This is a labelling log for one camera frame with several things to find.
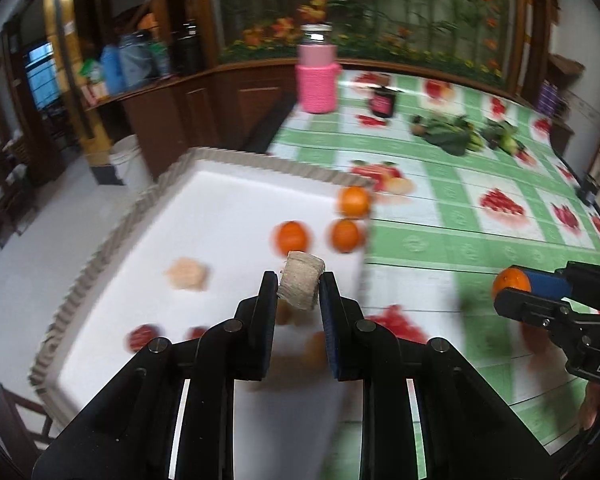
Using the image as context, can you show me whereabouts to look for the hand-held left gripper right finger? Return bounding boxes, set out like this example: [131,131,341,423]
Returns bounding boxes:
[319,271,551,480]

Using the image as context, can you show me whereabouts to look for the person's right hand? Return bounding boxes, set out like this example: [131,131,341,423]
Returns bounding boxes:
[580,379,600,432]

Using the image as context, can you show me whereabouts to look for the blue plastic jug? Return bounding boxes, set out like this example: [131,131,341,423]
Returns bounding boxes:
[100,44,125,96]

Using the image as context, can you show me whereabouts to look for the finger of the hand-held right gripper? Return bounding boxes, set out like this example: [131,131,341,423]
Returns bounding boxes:
[522,261,600,313]
[494,287,581,358]

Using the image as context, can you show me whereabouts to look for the wooden chair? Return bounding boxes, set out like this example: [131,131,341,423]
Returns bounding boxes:
[0,382,56,456]

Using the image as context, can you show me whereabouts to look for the twine spool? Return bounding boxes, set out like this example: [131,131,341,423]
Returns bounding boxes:
[276,251,326,312]

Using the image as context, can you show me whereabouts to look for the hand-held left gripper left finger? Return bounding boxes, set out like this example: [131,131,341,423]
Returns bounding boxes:
[32,271,277,480]

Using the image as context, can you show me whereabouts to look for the purple box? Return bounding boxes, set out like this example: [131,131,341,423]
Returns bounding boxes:
[539,80,561,116]

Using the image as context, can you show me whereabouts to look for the orange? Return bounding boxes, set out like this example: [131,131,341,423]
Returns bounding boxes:
[272,221,312,255]
[337,186,372,219]
[327,219,365,253]
[492,268,532,301]

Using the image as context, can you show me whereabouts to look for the small black device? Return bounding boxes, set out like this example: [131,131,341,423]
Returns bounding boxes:
[577,175,600,206]

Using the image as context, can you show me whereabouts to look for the grey plastic jug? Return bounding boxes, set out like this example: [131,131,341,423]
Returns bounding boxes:
[119,32,156,86]

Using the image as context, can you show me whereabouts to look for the white foam tray striped rim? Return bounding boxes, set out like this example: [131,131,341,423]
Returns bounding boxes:
[27,146,376,480]

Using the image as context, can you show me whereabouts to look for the dark green leafy vegetable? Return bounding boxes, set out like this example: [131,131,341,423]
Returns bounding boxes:
[420,115,483,156]

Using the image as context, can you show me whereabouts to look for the wooden cabinet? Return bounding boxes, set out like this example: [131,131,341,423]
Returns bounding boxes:
[87,57,301,176]

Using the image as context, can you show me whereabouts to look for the white bucket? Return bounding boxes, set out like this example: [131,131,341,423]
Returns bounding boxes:
[110,134,153,191]

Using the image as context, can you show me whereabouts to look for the green checked printed tablecloth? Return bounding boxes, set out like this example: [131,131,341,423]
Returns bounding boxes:
[267,67,600,480]

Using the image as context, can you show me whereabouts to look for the dark bottles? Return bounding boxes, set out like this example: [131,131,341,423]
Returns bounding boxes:
[172,20,203,76]

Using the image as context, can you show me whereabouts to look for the bottle with pink knit sleeve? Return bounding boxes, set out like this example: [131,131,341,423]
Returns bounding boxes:
[295,24,342,113]

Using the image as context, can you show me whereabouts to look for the green bag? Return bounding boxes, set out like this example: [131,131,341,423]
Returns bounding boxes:
[80,60,108,102]

